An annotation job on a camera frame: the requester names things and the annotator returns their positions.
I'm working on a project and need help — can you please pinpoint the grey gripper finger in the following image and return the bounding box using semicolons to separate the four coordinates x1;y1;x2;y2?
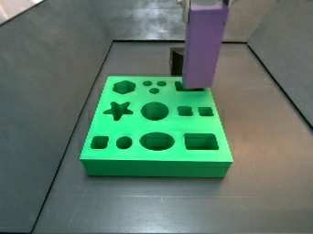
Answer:
176;0;191;23
222;0;236;5

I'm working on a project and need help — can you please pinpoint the purple arch block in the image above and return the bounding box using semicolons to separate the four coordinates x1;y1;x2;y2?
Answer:
181;0;228;89

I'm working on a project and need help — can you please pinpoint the dark brown arch holder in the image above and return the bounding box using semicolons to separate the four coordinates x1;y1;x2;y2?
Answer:
169;48;184;76

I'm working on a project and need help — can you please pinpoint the green shape sorting board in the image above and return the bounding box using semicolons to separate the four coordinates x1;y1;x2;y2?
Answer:
78;76;234;178

